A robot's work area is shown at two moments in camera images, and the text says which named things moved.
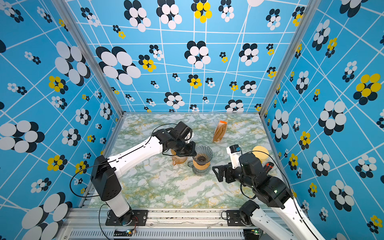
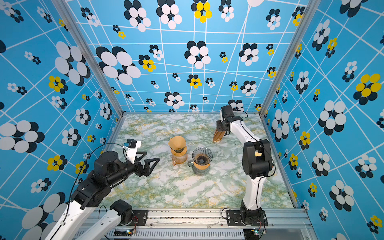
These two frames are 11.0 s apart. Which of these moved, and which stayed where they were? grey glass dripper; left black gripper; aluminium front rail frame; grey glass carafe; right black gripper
Moved: left black gripper; right black gripper
Stayed: grey glass dripper; grey glass carafe; aluminium front rail frame
